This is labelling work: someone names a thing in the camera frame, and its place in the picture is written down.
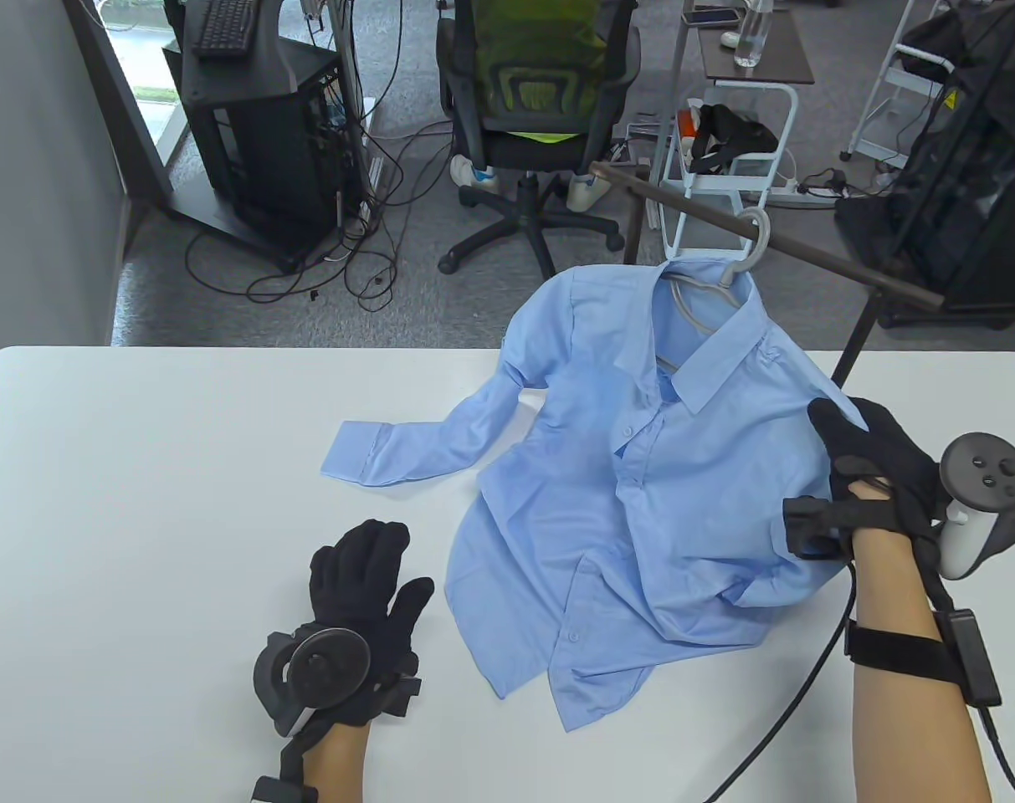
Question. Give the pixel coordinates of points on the dark smartphone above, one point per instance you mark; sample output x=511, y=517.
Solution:
x=712, y=15

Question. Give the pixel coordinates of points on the person's right hand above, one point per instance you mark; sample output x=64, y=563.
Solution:
x=884, y=460

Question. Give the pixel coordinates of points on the grey handheld controller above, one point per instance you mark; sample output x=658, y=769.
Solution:
x=980, y=473
x=323, y=669

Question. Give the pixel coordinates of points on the dark brown clothes rack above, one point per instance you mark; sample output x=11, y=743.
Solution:
x=808, y=251

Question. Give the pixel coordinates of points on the black computer stand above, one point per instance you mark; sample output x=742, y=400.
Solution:
x=264, y=125

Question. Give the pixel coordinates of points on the person's left hand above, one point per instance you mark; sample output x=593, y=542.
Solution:
x=365, y=577

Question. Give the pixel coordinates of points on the clear water bottle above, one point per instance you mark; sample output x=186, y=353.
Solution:
x=751, y=33

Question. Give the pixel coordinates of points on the grey plastic hanger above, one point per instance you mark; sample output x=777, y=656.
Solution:
x=758, y=242

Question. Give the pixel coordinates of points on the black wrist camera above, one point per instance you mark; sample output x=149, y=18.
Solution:
x=402, y=698
x=812, y=527

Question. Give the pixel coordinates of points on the white metal step frame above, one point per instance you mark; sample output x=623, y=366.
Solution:
x=900, y=75

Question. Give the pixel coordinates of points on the black office chair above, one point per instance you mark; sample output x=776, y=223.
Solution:
x=524, y=150

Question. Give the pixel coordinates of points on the white rolling cart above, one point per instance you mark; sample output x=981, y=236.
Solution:
x=708, y=226

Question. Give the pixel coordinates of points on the person's left forearm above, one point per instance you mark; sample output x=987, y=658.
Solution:
x=335, y=765

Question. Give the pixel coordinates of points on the black keyboard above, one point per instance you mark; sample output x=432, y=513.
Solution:
x=222, y=25

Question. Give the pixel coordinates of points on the person's right forearm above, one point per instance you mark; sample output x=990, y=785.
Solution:
x=909, y=736

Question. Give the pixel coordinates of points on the dark window frame post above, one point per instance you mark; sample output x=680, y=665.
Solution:
x=122, y=100

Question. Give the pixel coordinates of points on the light blue long-sleeve shirt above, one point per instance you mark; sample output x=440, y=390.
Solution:
x=641, y=502

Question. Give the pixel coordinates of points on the white power strip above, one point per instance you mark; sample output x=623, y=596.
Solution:
x=808, y=194

